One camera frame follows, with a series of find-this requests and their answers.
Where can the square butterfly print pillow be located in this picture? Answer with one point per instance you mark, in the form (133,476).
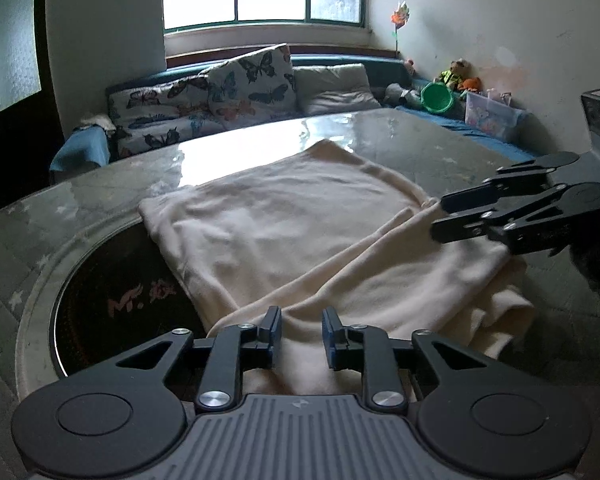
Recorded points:
(255,85)

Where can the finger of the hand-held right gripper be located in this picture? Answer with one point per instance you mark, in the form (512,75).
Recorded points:
(515,174)
(480,222)

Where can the round black induction cooktop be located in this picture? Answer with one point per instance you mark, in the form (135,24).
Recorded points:
(105,310)

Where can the pink stuffed toy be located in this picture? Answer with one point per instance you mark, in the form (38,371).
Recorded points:
(409,66)

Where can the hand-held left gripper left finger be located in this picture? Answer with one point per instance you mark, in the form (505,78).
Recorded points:
(274,340)

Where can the bear toy in green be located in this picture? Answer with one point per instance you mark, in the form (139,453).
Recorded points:
(452,74)

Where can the small white cloth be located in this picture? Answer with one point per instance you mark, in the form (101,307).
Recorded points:
(97,124)

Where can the clear printed storage box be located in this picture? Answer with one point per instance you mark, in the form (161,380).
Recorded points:
(495,117)

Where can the long butterfly print pillow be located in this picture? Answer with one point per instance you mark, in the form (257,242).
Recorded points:
(155,110)

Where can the dark wooden glass door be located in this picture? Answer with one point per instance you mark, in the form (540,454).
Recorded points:
(10,160)

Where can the grey star quilted table cover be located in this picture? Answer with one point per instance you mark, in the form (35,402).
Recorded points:
(10,270)

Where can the orange stuffed toy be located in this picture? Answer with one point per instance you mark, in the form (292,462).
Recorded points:
(470,85)

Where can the colourful pinwheel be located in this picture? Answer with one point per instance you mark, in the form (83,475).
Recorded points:
(400,17)

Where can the green plastic bucket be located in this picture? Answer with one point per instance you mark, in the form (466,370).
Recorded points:
(437,99)

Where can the teal sofa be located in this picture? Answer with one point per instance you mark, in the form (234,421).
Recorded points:
(380,65)

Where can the beige pillow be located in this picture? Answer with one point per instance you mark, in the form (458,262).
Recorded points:
(335,90)

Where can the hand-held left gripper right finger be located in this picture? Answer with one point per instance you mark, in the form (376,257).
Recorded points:
(331,340)

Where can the cream cloth garment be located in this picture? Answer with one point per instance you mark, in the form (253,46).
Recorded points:
(280,220)

